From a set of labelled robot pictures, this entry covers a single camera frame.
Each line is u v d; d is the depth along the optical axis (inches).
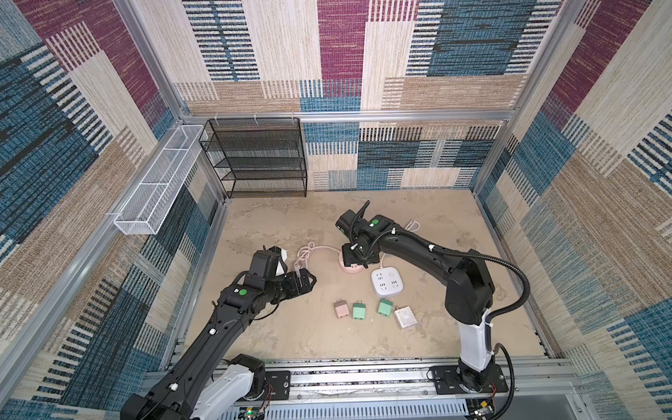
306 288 27.1
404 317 32.7
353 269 37.1
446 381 28.7
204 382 19.2
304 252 39.0
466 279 19.0
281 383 29.0
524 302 18.3
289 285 27.2
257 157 42.7
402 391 28.7
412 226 42.5
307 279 27.8
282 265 24.8
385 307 33.6
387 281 36.0
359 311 33.6
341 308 33.5
